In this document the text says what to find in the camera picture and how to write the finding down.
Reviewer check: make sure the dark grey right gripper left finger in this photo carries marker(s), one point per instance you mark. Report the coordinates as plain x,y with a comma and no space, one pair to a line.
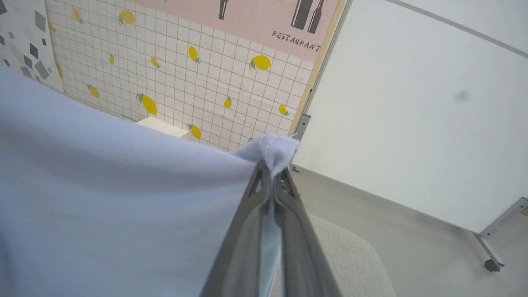
241,251

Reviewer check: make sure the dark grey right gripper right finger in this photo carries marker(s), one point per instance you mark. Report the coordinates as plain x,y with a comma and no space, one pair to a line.
303,255

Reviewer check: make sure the light blue garment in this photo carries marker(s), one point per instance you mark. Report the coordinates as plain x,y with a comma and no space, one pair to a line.
103,198

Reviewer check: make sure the small white box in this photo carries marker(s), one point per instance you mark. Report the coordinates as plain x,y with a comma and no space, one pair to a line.
163,126

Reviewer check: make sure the white partition board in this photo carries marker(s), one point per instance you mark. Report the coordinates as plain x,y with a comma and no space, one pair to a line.
412,123

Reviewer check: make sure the grey metal partition leg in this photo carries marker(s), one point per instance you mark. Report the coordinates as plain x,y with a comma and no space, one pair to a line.
491,247

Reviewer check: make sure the lemon print tiled panel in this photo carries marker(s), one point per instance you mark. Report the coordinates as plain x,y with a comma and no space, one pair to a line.
198,62

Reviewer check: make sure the grey terrazzo print panel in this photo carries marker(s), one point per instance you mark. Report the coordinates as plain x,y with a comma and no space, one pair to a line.
20,37

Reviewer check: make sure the grey metal panel bracket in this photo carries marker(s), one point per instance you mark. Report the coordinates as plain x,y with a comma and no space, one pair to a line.
302,126

